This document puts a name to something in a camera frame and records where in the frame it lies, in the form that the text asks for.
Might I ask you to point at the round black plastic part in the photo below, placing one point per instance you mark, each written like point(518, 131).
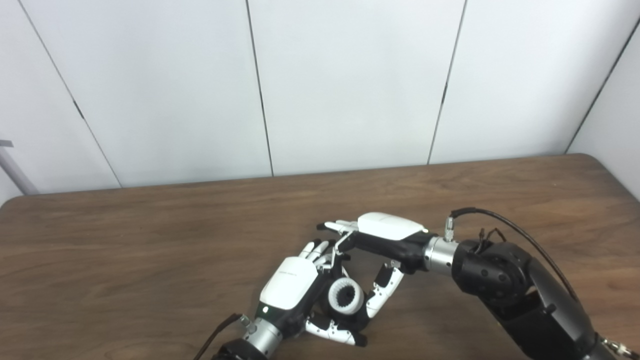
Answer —
point(352, 322)

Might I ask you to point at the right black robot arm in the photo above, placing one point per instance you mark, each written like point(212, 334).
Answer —
point(520, 295)

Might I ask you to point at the grey metal post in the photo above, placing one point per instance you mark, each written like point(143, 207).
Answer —
point(15, 172)

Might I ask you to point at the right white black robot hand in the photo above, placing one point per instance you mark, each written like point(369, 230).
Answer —
point(390, 227)

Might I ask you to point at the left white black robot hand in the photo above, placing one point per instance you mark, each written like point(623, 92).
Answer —
point(290, 282)

